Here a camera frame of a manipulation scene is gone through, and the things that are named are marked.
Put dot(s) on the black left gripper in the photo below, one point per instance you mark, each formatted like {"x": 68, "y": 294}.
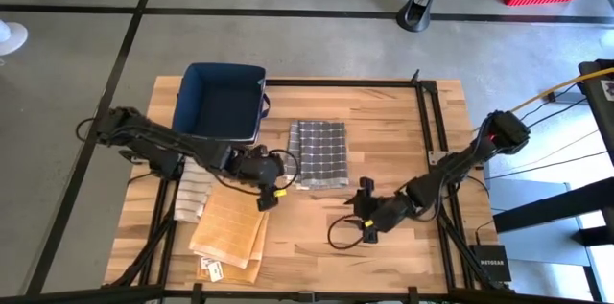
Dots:
{"x": 259, "y": 170}

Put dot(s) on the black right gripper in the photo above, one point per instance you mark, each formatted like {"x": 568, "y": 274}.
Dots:
{"x": 388, "y": 215}

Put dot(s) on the grey checked towel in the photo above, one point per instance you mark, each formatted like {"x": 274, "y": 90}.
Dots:
{"x": 321, "y": 155}

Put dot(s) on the orange towel with white grid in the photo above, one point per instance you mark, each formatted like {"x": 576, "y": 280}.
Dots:
{"x": 230, "y": 227}

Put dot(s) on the white towel with pink stripes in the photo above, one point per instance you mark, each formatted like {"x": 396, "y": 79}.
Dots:
{"x": 192, "y": 194}

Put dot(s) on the plain orange waffle towel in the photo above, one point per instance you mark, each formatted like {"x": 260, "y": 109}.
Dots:
{"x": 240, "y": 275}

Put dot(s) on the white paper tag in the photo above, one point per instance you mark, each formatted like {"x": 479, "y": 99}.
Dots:
{"x": 206, "y": 262}
{"x": 216, "y": 271}

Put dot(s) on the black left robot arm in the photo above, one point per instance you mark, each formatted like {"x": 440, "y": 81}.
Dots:
{"x": 158, "y": 141}

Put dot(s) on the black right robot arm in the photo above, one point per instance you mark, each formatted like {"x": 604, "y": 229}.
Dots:
{"x": 460, "y": 165}

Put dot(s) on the navy fabric bin white stripes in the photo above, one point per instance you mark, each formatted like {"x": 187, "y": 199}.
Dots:
{"x": 218, "y": 102}

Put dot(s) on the black furniture beam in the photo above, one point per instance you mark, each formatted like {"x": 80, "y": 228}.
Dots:
{"x": 551, "y": 208}

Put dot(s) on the black rig crossbar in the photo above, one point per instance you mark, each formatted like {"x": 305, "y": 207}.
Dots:
{"x": 72, "y": 294}

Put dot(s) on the black cart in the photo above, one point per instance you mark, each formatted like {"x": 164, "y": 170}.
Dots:
{"x": 599, "y": 102}

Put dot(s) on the white round floor object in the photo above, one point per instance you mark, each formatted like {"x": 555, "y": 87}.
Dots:
{"x": 14, "y": 38}

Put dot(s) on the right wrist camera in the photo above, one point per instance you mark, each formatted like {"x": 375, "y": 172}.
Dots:
{"x": 367, "y": 185}

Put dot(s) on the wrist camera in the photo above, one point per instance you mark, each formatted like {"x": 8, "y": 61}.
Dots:
{"x": 267, "y": 203}
{"x": 367, "y": 185}

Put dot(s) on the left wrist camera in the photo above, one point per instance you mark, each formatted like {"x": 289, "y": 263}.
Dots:
{"x": 267, "y": 203}

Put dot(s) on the silver mounting bracket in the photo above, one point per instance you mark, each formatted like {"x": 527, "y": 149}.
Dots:
{"x": 435, "y": 156}

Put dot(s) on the black network switch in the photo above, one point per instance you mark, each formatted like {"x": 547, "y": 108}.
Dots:
{"x": 489, "y": 263}

